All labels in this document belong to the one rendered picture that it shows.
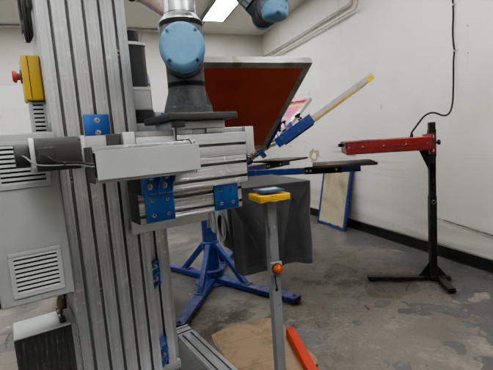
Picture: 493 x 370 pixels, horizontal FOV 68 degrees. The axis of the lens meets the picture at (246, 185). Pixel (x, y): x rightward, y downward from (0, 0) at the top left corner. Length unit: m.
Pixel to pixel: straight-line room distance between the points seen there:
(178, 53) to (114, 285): 0.75
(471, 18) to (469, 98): 0.60
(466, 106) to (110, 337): 3.02
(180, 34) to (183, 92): 0.19
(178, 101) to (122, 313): 0.71
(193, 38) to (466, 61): 2.77
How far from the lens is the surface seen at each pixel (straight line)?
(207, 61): 1.75
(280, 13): 1.11
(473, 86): 3.45
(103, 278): 1.29
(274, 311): 1.60
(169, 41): 1.02
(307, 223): 1.89
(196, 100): 1.13
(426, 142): 2.79
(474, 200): 3.48
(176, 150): 0.97
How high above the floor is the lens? 1.17
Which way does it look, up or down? 7 degrees down
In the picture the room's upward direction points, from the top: 4 degrees counter-clockwise
